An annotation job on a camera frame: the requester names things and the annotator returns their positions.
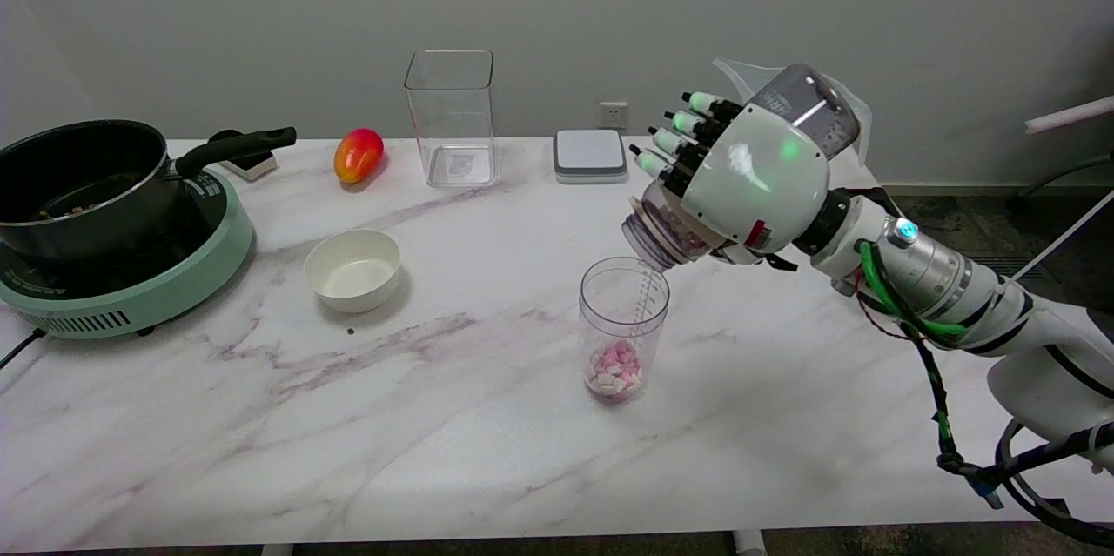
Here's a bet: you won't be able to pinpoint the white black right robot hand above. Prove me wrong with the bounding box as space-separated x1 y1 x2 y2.
628 89 832 270

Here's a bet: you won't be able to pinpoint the pink white candy pieces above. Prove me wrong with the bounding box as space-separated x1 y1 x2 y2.
587 212 708 399

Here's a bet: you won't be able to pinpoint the large translucent measuring jug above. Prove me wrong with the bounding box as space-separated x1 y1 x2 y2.
714 58 874 167

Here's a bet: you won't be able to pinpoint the clear cylindrical measuring cup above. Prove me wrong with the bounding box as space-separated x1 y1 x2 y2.
579 257 671 402

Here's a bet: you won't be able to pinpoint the white grey kitchen scale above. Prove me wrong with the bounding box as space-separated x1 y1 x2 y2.
553 129 629 184

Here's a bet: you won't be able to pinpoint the floor vent grille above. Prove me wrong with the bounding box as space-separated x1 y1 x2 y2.
962 253 1054 282

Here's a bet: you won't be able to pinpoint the clear square storage container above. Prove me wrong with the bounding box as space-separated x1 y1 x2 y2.
404 50 499 189

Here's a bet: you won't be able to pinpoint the white padded rod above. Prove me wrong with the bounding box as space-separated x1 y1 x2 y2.
1024 95 1114 136

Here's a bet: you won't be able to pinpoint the red yellow mango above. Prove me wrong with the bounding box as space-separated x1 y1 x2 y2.
333 128 386 184

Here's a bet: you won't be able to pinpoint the white bowl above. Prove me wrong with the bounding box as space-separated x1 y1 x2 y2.
303 229 402 314

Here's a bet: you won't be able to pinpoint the green induction cooker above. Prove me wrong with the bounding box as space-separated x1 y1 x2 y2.
0 166 255 340

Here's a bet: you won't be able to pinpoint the black saucepan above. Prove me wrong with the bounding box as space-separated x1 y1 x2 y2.
0 119 298 265

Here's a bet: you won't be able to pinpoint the black green cable bundle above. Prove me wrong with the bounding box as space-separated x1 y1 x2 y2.
857 238 1114 548

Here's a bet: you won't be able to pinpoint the black cooker power cord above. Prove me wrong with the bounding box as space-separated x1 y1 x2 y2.
0 328 46 370

